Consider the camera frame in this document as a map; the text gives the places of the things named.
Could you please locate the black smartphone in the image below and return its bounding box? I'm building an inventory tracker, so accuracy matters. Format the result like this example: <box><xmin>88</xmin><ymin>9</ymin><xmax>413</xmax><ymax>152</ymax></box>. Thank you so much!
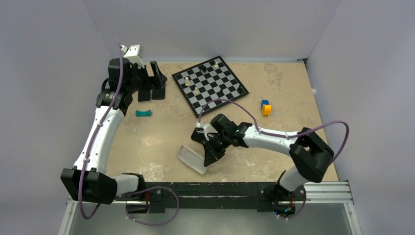
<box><xmin>151</xmin><ymin>87</ymin><xmax>166</xmax><ymax>100</ymax></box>

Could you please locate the phone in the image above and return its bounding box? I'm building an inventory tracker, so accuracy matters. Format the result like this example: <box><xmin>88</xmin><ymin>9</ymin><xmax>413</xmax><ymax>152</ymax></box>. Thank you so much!
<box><xmin>138</xmin><ymin>90</ymin><xmax>152</xmax><ymax>103</ymax></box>

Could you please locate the teal arch block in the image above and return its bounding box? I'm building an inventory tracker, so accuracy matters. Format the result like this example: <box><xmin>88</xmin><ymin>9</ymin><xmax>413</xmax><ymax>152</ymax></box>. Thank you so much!
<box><xmin>135</xmin><ymin>110</ymin><xmax>152</xmax><ymax>117</ymax></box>

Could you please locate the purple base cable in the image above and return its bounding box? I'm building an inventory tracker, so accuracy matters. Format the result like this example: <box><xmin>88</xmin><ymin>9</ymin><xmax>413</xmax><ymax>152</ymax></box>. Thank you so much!
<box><xmin>124</xmin><ymin>186</ymin><xmax>180</xmax><ymax>227</ymax></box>

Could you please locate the black chess piece back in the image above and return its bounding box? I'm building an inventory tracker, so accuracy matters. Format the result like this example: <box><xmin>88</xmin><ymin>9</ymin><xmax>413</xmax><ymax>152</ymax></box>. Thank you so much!
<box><xmin>200</xmin><ymin>65</ymin><xmax>207</xmax><ymax>72</ymax></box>

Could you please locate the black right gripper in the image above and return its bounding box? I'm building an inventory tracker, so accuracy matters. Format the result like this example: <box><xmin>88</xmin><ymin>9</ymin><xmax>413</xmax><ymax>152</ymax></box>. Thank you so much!
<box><xmin>202</xmin><ymin>132</ymin><xmax>231</xmax><ymax>166</ymax></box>

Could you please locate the black phone case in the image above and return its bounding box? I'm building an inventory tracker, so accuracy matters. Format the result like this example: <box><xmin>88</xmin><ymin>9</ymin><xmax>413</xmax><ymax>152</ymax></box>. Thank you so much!
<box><xmin>191</xmin><ymin>127</ymin><xmax>208</xmax><ymax>143</ymax></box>

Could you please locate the white phone case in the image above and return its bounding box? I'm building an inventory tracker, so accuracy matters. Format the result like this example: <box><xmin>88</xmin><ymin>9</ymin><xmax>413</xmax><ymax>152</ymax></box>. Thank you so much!
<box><xmin>178</xmin><ymin>145</ymin><xmax>207</xmax><ymax>175</ymax></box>

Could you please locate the yellow toy block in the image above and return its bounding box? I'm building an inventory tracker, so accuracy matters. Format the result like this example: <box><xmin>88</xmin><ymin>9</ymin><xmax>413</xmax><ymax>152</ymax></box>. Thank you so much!
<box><xmin>261</xmin><ymin>104</ymin><xmax>272</xmax><ymax>116</ymax></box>

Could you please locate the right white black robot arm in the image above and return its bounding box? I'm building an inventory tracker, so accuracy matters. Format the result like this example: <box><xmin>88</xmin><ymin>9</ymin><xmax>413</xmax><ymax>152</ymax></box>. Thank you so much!
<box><xmin>194</xmin><ymin>114</ymin><xmax>334</xmax><ymax>199</ymax></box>

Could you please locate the blue toy block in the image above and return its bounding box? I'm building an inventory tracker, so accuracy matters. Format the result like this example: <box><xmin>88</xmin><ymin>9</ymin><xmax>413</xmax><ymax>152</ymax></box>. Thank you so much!
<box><xmin>261</xmin><ymin>100</ymin><xmax>269</xmax><ymax>108</ymax></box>

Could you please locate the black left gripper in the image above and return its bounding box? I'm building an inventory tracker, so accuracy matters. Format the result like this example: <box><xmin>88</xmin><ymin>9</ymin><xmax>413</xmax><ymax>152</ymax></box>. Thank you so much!
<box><xmin>125</xmin><ymin>60</ymin><xmax>166</xmax><ymax>94</ymax></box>

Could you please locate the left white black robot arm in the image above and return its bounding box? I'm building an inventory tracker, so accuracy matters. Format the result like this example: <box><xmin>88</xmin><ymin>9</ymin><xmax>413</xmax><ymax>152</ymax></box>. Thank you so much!
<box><xmin>60</xmin><ymin>58</ymin><xmax>167</xmax><ymax>204</ymax></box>

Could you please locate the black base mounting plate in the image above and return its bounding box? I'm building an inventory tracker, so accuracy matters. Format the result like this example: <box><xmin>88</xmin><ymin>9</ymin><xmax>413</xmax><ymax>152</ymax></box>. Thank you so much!
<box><xmin>116</xmin><ymin>182</ymin><xmax>306</xmax><ymax>214</ymax></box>

